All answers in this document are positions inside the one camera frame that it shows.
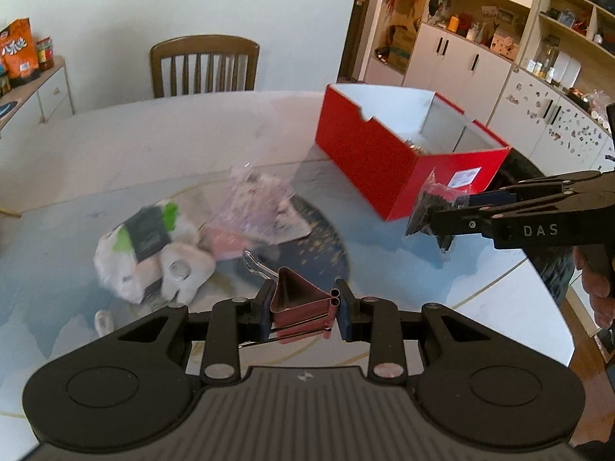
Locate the person's right hand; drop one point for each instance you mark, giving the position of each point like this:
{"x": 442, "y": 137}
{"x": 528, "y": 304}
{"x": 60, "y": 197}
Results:
{"x": 600, "y": 293}

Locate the wooden chair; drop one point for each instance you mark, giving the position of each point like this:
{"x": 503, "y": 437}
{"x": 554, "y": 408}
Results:
{"x": 202, "y": 67}

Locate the black plastic packet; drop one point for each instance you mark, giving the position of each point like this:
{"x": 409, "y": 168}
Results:
{"x": 427, "y": 199}

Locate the orange snack bag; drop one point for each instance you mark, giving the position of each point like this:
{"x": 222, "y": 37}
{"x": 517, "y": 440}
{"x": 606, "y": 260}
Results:
{"x": 19, "y": 53}

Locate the wooden open shelf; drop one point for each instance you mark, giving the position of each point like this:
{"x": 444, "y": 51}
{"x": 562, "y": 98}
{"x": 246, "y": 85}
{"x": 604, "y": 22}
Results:
{"x": 576, "y": 24}

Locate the red jar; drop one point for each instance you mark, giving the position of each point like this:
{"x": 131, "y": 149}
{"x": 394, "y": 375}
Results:
{"x": 44, "y": 53}

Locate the white marble desktop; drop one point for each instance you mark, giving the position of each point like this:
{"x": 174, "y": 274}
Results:
{"x": 144, "y": 144}

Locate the white sideboard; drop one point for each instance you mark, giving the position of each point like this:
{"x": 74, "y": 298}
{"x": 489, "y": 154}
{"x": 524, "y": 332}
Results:
{"x": 48, "y": 96}

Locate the white plastic bag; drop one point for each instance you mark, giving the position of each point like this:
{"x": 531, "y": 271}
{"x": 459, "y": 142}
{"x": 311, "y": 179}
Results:
{"x": 144, "y": 254}

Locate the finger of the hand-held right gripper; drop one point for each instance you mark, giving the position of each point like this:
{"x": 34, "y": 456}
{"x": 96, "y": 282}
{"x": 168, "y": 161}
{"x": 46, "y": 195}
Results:
{"x": 490, "y": 199}
{"x": 456, "y": 222}

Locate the red cardboard box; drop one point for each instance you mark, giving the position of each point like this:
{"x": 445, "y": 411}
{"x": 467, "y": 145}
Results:
{"x": 370, "y": 158}

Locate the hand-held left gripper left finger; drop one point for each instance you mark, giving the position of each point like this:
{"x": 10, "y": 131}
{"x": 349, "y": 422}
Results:
{"x": 267, "y": 309}

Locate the clear plastic bag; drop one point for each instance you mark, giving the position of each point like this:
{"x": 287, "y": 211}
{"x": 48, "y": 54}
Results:
{"x": 254, "y": 201}

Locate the white cabinet with stickers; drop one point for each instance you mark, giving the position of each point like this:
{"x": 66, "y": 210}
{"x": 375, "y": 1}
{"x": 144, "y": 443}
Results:
{"x": 552, "y": 120}

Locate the yellow bottle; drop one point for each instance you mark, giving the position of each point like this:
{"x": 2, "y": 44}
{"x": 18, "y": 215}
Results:
{"x": 454, "y": 23}

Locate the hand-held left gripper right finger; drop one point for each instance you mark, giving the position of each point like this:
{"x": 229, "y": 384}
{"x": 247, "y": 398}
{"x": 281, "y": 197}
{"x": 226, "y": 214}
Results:
{"x": 344, "y": 312}

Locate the small white object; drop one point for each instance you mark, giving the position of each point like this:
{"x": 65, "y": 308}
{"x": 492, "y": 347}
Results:
{"x": 103, "y": 321}

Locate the red binder clip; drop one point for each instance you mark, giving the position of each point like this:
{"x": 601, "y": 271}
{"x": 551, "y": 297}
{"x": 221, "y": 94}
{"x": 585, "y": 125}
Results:
{"x": 300, "y": 307}

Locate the brown door frame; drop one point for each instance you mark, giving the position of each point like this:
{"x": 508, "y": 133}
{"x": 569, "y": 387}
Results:
{"x": 360, "y": 19}

